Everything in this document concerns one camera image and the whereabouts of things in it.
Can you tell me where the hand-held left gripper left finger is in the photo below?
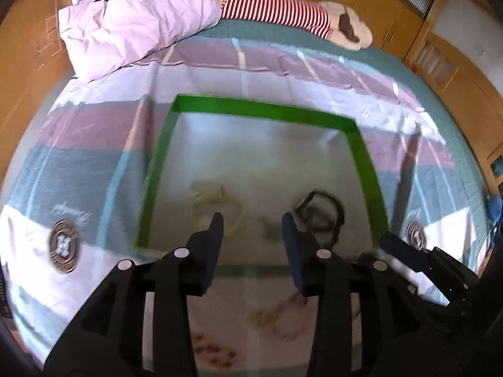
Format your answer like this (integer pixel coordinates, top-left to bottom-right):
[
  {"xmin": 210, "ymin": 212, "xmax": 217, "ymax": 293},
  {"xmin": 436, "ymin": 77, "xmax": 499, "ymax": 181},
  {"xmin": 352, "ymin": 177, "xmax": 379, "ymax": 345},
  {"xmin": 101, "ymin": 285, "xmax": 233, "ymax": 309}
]
[{"xmin": 43, "ymin": 212, "xmax": 225, "ymax": 377}]

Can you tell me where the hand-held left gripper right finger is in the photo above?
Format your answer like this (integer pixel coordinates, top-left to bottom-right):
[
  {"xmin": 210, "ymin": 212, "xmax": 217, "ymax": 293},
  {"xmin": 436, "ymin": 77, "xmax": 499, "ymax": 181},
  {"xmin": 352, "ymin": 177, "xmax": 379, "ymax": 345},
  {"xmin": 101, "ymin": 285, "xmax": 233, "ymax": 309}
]
[{"xmin": 281, "ymin": 212, "xmax": 438, "ymax": 377}]

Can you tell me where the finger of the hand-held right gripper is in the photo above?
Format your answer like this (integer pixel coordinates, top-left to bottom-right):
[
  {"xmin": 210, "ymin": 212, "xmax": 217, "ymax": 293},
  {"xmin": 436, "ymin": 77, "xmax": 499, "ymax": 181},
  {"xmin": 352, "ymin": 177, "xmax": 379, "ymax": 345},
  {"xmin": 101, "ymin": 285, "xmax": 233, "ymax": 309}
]
[{"xmin": 379, "ymin": 232, "xmax": 433, "ymax": 274}]

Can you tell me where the beige bracelet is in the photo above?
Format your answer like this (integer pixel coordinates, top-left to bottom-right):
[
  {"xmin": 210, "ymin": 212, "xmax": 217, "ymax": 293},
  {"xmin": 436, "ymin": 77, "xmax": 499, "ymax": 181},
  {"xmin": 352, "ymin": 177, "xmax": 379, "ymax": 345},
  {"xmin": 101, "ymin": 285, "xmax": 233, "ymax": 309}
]
[{"xmin": 190, "ymin": 181, "xmax": 244, "ymax": 233}]

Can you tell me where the black bracelet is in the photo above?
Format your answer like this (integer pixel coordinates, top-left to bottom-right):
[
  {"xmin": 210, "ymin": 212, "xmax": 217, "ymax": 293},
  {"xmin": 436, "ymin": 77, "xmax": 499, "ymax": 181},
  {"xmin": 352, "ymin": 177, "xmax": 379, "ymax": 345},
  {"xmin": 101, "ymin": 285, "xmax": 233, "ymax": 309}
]
[{"xmin": 294, "ymin": 190, "xmax": 346, "ymax": 244}]

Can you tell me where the green-rimmed tray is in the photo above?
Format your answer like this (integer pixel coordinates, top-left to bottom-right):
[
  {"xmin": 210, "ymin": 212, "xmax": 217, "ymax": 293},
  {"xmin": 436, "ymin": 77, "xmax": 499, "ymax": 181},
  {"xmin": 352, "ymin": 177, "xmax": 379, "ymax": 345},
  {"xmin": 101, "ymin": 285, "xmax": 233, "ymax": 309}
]
[{"xmin": 133, "ymin": 94, "xmax": 392, "ymax": 253}]

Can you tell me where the striped printed bedsheet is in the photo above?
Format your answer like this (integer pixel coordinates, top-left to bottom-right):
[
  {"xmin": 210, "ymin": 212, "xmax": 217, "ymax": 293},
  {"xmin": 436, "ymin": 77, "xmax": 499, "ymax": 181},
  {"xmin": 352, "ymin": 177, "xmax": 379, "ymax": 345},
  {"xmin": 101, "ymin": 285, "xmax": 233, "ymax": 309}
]
[{"xmin": 0, "ymin": 19, "xmax": 496, "ymax": 370}]

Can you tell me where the wooden door with glass panes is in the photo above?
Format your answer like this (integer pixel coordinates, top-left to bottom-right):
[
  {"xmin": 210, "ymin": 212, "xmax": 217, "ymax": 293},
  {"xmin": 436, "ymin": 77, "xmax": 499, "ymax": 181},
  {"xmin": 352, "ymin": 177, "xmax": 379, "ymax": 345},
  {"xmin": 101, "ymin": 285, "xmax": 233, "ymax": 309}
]
[{"xmin": 406, "ymin": 0, "xmax": 503, "ymax": 99}]

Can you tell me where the red striped plush toy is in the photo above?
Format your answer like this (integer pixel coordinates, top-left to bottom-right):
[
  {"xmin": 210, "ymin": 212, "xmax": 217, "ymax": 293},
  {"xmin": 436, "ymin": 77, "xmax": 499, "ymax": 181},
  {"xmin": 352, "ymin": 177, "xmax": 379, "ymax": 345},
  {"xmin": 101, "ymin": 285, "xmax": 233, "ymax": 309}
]
[{"xmin": 208, "ymin": 0, "xmax": 374, "ymax": 51}]

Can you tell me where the pink pillow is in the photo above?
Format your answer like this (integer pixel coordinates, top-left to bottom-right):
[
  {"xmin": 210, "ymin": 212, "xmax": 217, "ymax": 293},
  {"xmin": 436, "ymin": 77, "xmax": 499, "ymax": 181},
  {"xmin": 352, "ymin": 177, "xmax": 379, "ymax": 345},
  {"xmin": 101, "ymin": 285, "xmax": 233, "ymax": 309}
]
[{"xmin": 58, "ymin": 0, "xmax": 223, "ymax": 84}]

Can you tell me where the red bead bracelet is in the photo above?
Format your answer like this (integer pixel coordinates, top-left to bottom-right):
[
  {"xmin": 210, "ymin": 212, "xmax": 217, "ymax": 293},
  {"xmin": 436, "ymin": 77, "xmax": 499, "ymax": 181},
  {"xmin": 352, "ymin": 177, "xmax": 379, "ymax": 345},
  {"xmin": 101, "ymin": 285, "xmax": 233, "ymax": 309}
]
[{"xmin": 192, "ymin": 333, "xmax": 238, "ymax": 367}]

